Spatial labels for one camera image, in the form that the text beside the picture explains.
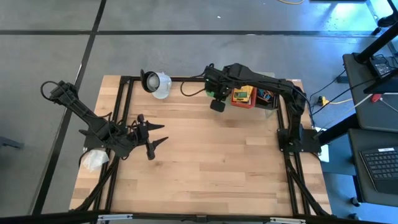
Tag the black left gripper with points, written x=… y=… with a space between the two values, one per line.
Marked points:
x=140 y=135

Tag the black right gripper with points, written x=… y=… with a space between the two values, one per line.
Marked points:
x=217 y=82

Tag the red plastic basket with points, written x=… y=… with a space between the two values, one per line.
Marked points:
x=245 y=105

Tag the blue silicone wristband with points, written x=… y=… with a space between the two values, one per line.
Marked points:
x=264 y=94

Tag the black plastic basket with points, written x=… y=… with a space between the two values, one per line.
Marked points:
x=267 y=105

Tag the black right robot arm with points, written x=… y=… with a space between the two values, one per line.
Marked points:
x=273 y=84

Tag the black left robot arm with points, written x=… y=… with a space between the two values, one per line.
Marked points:
x=84 y=115

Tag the black side desk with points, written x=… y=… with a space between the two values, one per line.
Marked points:
x=356 y=71

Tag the green perforated metal shelf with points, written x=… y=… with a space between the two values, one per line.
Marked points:
x=271 y=74

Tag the white plastic bag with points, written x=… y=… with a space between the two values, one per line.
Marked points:
x=93 y=160

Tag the yellow plug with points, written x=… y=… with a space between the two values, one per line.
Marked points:
x=324 y=101

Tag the small black floor box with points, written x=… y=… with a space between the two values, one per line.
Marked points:
x=342 y=79

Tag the white paper sheet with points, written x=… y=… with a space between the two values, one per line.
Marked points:
x=325 y=154

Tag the grey chair base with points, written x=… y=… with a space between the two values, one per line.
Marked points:
x=9 y=143

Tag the black power adapter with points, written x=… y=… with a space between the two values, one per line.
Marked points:
x=381 y=69

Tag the black diagonal pole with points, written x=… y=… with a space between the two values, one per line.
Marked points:
x=377 y=42

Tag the black caster wheel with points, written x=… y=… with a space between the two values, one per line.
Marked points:
x=355 y=202
x=353 y=216

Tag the black keyboard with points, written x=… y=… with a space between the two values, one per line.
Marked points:
x=381 y=166

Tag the rolling chair base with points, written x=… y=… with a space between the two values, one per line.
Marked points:
x=387 y=21

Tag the black aluminium table frame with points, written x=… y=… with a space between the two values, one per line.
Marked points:
x=155 y=218

